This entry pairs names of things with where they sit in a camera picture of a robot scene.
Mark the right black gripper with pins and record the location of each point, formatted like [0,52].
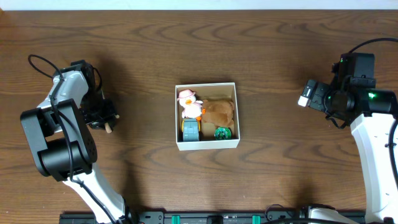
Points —
[316,101]

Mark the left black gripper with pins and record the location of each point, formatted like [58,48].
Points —
[101,115]

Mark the brown plush bear toy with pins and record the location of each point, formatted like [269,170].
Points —
[218,112]

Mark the white pink duck toy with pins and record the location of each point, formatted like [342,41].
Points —
[192,108]

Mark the yellow grey toy truck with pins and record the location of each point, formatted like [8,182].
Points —
[191,130]

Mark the green lattice ball toy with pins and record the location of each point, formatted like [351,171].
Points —
[223,133]

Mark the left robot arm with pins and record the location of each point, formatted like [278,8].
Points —
[62,147]

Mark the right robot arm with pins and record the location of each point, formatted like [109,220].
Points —
[371,114]

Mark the white cardboard box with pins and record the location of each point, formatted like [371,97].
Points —
[208,91]

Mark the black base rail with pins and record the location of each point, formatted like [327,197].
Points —
[186,218]

